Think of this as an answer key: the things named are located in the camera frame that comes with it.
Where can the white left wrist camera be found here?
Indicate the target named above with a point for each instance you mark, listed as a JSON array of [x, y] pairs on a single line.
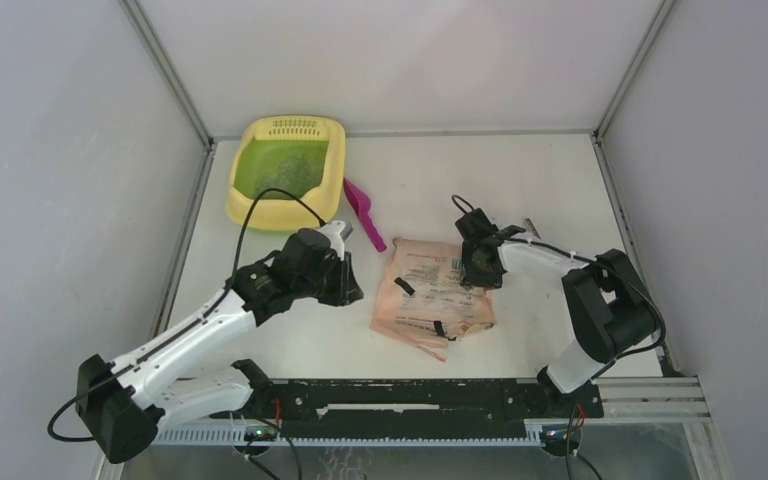
[[337, 232]]

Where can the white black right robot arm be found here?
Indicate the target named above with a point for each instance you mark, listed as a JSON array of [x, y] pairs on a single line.
[[611, 313]]

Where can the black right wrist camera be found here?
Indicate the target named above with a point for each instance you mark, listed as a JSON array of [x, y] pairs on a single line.
[[477, 231]]

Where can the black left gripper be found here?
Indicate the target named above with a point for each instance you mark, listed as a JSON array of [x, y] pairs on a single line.
[[350, 291]]

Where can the peach cat litter bag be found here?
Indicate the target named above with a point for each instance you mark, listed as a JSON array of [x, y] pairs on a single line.
[[421, 301]]

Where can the aluminium frame rail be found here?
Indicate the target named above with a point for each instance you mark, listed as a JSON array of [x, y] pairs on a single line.
[[621, 399]]

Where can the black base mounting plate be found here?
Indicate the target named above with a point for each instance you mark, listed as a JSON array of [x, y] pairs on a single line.
[[377, 424]]

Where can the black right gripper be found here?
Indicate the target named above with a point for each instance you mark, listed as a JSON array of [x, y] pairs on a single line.
[[491, 281]]

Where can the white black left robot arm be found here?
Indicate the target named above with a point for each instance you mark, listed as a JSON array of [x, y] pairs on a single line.
[[126, 402]]

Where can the white slotted cable duct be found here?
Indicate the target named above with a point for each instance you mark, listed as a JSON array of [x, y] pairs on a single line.
[[259, 435]]

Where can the yellow green litter box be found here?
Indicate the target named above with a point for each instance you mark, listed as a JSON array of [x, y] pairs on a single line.
[[290, 169]]

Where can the magenta plastic scoop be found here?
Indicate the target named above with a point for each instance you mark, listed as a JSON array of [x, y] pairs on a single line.
[[361, 205]]

